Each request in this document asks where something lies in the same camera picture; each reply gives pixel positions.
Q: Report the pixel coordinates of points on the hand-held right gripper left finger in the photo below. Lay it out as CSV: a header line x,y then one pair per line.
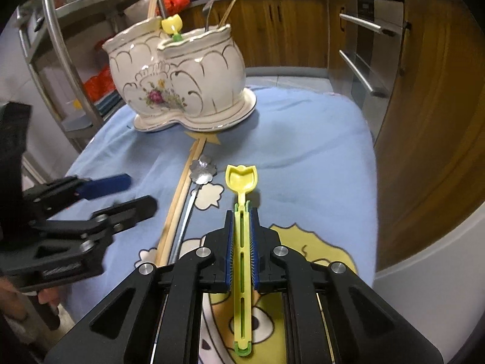
x,y
228,250

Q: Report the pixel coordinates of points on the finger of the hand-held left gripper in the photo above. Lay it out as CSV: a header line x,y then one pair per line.
x,y
102,187
129,212

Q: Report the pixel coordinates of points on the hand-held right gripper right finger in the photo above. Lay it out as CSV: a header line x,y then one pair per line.
x,y
254,250

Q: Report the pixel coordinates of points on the wooden chopstick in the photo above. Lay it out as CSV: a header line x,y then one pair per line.
x,y
150,7
172,216
155,7
177,216

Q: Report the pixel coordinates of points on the yellow plastic spoon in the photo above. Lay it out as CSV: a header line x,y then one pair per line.
x,y
172,24
241,182

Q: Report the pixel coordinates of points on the flower-shaped metal spoon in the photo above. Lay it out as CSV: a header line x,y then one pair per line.
x,y
202,170

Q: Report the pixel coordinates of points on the white floral ceramic utensil holder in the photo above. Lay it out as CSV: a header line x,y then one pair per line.
x,y
212,76

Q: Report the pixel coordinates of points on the gold metal utensil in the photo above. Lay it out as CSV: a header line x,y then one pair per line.
x,y
231,9

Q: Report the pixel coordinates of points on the person's left hand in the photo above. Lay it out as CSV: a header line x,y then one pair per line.
x,y
13,301

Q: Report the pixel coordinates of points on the blue printed cloth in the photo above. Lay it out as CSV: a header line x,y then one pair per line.
x,y
295,167

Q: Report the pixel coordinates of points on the metal shelf rack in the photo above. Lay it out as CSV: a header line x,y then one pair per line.
x,y
57,45

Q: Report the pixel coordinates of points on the wooden side cabinet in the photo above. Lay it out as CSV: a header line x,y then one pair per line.
x,y
435,140

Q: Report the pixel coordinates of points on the wooden lower cabinets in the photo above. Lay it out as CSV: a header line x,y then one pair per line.
x,y
288,34

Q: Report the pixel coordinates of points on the built-in oven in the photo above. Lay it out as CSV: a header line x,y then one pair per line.
x,y
363,45

